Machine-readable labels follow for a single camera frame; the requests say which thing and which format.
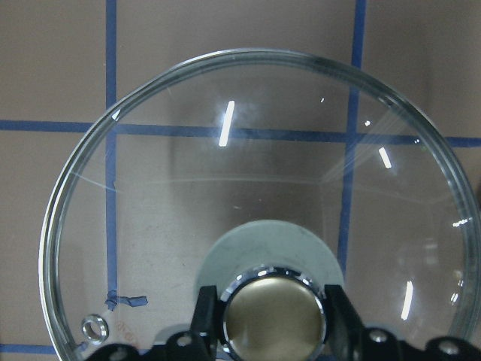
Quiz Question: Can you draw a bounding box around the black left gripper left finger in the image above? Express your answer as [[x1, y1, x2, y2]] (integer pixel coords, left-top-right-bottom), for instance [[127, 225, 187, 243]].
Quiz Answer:
[[88, 286, 218, 361]]

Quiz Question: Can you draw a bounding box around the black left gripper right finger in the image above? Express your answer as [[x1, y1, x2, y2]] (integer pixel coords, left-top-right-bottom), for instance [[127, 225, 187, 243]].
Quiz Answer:
[[324, 285, 480, 360]]

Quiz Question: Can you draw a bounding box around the glass pot lid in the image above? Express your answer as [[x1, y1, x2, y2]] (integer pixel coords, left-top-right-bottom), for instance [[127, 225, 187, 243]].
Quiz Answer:
[[38, 49, 480, 360]]

